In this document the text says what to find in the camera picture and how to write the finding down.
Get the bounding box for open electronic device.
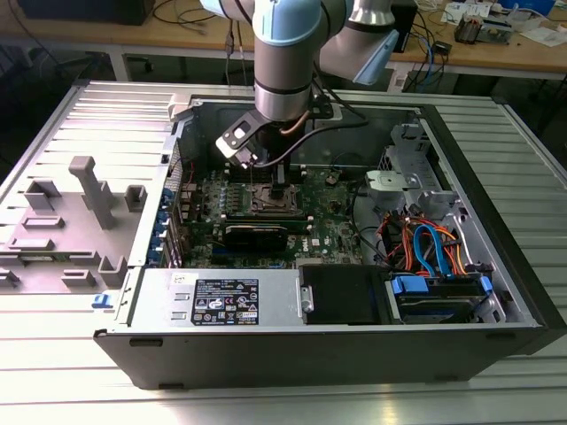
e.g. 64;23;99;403
454;11;515;45

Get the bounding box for orange power wires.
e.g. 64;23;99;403
384;212;470;275

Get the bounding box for wooden desk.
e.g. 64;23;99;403
389;0;567;81
0;0;267;59

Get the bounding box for black graphics card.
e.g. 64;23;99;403
221;222;291;257

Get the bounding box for hard disk in blue carrier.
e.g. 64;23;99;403
387;273;493;327

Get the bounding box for silver power supply unit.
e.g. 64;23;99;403
132;267;302;331

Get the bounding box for wide black case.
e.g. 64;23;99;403
17;0;155;27

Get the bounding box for black PC case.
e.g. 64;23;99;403
92;88;567;390

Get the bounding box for grey plastic parts rack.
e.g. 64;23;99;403
0;155;150;296

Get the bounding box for silver metal drive cage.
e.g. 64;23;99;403
365;123;462;222

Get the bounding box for upright black box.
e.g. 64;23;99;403
391;0;418;55

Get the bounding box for white-faced wrist camera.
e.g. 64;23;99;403
215;109;263;172

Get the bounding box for green motherboard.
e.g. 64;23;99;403
176;166;369;271

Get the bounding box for metal CPU socket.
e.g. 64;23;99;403
249;182;296;217

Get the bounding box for blue flat data cable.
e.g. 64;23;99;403
412;223;457;280

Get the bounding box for green RAM stick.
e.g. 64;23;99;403
224;211;312;224

